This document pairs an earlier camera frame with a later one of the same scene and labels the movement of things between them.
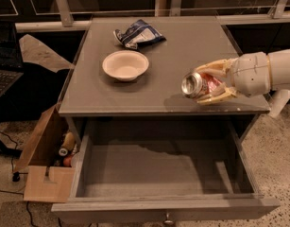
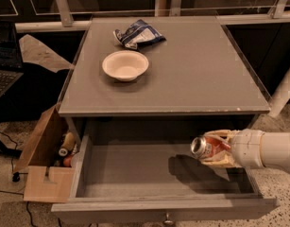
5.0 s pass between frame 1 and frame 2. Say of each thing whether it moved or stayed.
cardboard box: stayed
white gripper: moved
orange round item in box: stayed
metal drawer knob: stayed
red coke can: moved
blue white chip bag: stayed
